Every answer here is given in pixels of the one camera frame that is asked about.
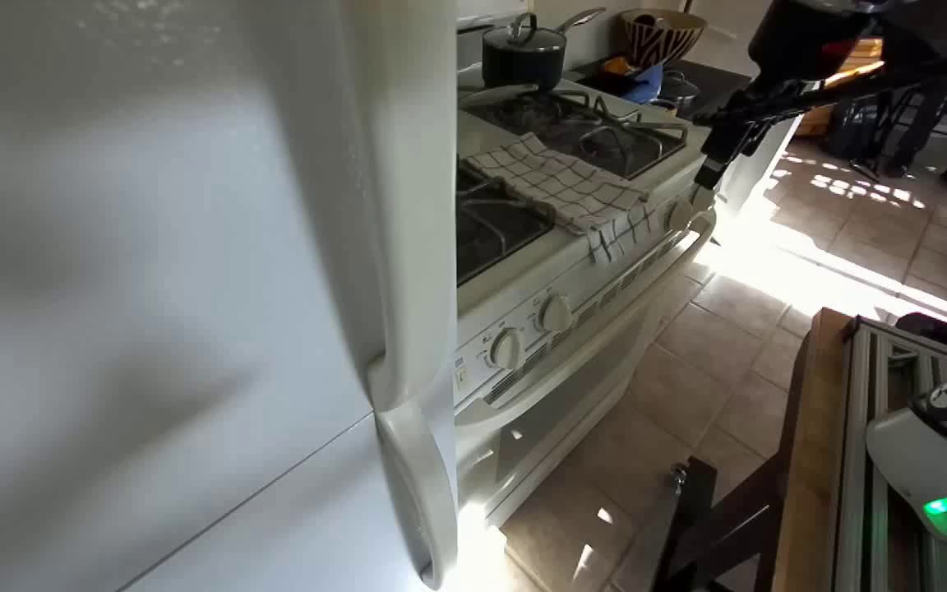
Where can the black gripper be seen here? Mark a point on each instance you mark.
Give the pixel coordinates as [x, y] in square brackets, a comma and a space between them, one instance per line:
[736, 122]

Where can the white refrigerator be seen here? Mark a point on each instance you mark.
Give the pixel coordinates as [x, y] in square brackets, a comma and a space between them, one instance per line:
[146, 307]

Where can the black cast iron burner grate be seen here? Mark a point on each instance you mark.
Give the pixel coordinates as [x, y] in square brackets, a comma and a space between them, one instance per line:
[494, 226]
[607, 135]

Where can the black saucepan with lid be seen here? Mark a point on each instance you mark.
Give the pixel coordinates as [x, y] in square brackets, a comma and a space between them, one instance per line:
[524, 54]

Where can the white stove knob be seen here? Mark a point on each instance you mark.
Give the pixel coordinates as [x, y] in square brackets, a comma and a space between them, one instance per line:
[673, 214]
[552, 315]
[503, 346]

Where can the white checkered kitchen towel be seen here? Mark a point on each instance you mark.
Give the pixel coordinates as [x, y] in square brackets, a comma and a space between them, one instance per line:
[561, 182]

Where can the dark wooden chair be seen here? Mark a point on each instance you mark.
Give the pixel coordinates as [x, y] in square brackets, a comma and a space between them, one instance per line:
[706, 527]

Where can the white gas oven range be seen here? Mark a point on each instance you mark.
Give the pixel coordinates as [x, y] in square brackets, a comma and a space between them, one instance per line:
[561, 329]

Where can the wooden robot mounting table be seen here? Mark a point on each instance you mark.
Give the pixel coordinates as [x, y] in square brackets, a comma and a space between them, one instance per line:
[812, 462]

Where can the brown patterned bowl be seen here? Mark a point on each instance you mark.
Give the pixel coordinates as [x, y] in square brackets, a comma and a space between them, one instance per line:
[659, 34]

